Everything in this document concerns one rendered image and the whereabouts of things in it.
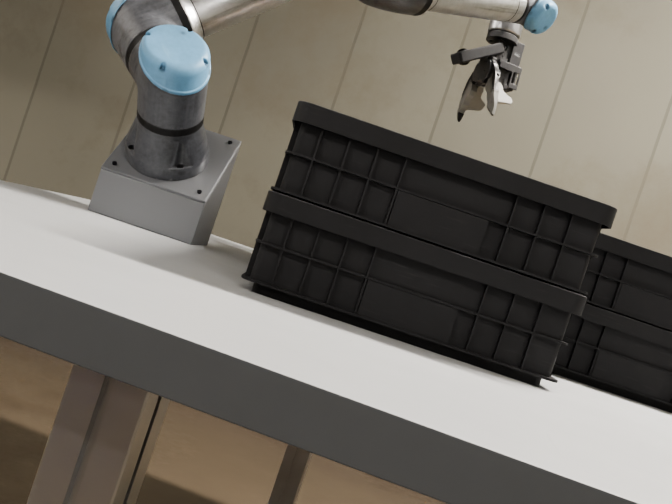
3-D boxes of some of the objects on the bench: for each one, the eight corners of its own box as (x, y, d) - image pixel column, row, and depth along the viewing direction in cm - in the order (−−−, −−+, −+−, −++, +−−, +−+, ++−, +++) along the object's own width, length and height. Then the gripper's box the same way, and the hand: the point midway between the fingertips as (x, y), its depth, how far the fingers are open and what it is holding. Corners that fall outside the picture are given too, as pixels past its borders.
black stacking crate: (234, 287, 95) (267, 188, 95) (253, 274, 125) (278, 199, 125) (559, 395, 97) (592, 298, 97) (500, 356, 127) (525, 282, 126)
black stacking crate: (500, 356, 127) (525, 282, 127) (464, 333, 157) (484, 273, 156) (742, 437, 128) (767, 364, 128) (660, 398, 158) (681, 339, 158)
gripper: (546, 37, 180) (522, 124, 179) (497, 52, 198) (475, 131, 197) (514, 22, 177) (489, 110, 176) (467, 39, 195) (445, 119, 194)
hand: (471, 118), depth 185 cm, fingers open, 14 cm apart
